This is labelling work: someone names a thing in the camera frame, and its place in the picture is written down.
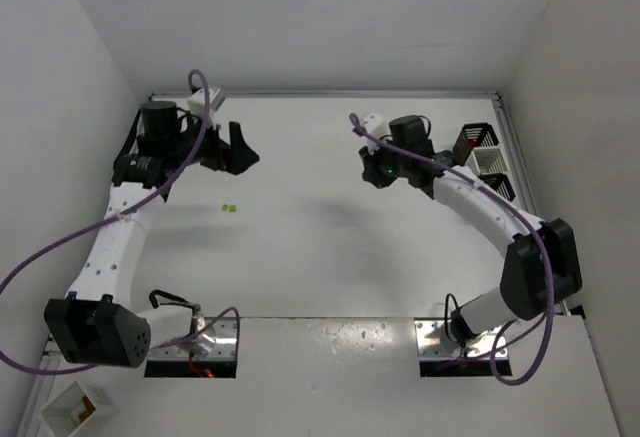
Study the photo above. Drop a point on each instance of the far black slatted container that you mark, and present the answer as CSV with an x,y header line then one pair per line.
x,y
473,136

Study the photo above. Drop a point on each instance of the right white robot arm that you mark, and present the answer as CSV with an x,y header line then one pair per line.
x,y
541,264

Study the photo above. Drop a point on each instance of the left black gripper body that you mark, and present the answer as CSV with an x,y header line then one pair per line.
x,y
223,153

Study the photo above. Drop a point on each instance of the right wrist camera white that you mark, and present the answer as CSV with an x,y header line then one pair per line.
x,y
377,129

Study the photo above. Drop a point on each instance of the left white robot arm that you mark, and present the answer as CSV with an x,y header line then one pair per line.
x,y
94,324

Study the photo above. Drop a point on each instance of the white slatted container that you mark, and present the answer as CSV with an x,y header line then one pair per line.
x,y
81,409
487,160

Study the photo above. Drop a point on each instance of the near black slatted container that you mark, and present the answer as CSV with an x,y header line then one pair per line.
x,y
500,183

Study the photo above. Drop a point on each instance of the metal base plate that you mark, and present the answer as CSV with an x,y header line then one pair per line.
x,y
217,345
434,346

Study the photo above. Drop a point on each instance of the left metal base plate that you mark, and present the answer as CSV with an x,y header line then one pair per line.
x,y
217,345

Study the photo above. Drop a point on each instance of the black slatted container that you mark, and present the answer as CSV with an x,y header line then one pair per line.
x,y
473,136
500,183

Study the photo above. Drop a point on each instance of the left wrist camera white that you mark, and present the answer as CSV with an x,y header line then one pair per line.
x,y
205,103

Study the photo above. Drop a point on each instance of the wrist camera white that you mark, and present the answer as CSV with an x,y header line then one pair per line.
x,y
205,103
377,129

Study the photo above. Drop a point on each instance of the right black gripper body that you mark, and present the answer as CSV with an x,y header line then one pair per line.
x,y
373,172

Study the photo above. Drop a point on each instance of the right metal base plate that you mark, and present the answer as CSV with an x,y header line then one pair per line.
x,y
434,346

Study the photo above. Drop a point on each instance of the middle white slatted container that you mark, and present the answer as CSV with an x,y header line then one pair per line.
x,y
487,160

